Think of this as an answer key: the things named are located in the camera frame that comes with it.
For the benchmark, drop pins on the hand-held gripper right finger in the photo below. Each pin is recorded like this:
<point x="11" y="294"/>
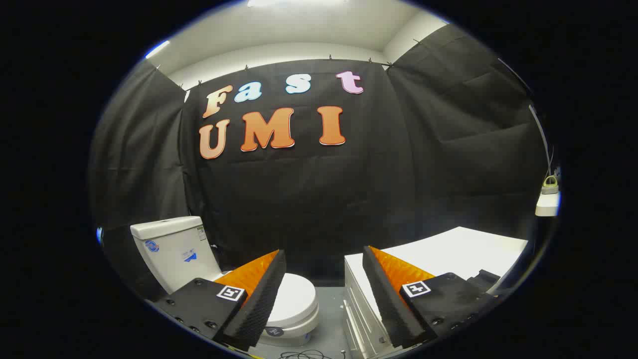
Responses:
<point x="389" y="304"/>

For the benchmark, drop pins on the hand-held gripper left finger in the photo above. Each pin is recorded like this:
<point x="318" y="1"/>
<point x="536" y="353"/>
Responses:
<point x="259" y="304"/>

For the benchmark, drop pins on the white toilet lid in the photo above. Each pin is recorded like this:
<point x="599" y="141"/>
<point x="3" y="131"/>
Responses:
<point x="296" y="299"/>

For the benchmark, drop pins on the white toilet body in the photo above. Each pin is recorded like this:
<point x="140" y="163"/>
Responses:
<point x="169" y="264"/>

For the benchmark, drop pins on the white toilet tank cover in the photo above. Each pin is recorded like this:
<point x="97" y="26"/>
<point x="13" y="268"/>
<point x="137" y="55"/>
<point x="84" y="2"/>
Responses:
<point x="164" y="228"/>

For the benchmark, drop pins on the white drawer cabinet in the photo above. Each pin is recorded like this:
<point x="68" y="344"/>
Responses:
<point x="463" y="249"/>

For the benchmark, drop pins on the small black object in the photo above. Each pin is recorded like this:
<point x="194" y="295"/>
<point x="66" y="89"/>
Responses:
<point x="483" y="280"/>

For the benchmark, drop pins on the black backdrop cloth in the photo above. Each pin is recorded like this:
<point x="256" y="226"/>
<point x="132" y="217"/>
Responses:
<point x="309" y="199"/>

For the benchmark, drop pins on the white side shelf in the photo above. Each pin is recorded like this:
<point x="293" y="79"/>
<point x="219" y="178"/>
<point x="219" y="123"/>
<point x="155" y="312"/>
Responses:
<point x="547" y="204"/>

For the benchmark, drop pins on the ceiling light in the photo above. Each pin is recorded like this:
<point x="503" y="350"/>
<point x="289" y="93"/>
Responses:
<point x="157" y="49"/>

